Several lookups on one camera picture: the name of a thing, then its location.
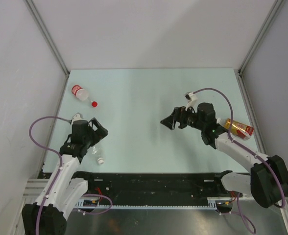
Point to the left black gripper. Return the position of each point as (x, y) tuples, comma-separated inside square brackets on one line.
[(99, 134)]

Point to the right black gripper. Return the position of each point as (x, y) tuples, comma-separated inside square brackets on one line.
[(178, 114)]

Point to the clear plastic water bottle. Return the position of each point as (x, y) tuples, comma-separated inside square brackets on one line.
[(97, 155)]

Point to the red label plastic bottle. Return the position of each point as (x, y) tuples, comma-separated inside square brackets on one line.
[(83, 95)]

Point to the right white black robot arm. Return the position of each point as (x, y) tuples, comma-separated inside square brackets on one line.
[(267, 181)]

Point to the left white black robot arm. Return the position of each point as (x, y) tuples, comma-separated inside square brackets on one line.
[(49, 213)]

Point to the yellow red tea bottle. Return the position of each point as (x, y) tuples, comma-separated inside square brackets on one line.
[(238, 129)]

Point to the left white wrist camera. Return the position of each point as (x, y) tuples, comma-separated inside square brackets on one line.
[(76, 117)]

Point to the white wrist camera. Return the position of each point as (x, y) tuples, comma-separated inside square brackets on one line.
[(191, 100), (76, 117)]

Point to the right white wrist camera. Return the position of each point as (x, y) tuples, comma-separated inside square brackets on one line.
[(191, 100)]

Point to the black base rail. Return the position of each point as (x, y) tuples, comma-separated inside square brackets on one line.
[(156, 189)]

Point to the grey slotted cable duct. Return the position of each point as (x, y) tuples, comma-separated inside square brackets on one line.
[(210, 204)]

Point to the left aluminium frame post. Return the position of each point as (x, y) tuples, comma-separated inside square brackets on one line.
[(35, 14)]

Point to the aluminium frame post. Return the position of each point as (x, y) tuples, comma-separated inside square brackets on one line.
[(267, 24), (35, 14)]

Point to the right aluminium frame post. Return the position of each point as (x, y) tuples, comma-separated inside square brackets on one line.
[(267, 24)]

